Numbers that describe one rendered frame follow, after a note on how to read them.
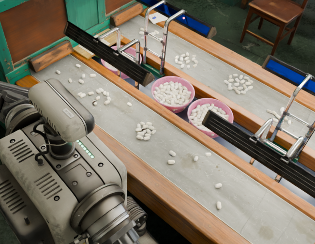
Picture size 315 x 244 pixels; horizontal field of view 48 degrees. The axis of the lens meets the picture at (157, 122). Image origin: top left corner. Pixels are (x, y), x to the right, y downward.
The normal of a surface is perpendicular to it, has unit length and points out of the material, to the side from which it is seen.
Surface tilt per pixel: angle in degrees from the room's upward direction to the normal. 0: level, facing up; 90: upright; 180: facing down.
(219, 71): 0
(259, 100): 0
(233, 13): 0
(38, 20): 90
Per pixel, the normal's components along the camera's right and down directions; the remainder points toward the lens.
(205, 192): 0.07, -0.65
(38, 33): 0.76, 0.52
